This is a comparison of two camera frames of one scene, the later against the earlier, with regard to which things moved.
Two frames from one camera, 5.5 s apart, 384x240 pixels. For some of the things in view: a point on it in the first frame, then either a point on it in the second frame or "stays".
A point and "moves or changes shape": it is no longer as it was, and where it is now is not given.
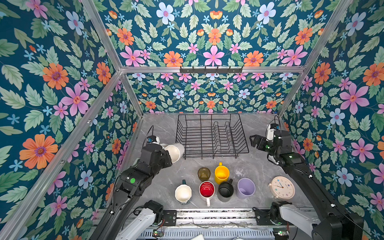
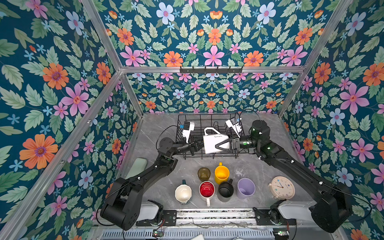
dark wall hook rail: (211, 70) stays
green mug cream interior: (183, 192) stays
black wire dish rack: (211, 136) stays
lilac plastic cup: (245, 188) stays
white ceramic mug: (176, 151) moves or changes shape
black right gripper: (262, 140) to (236, 145)
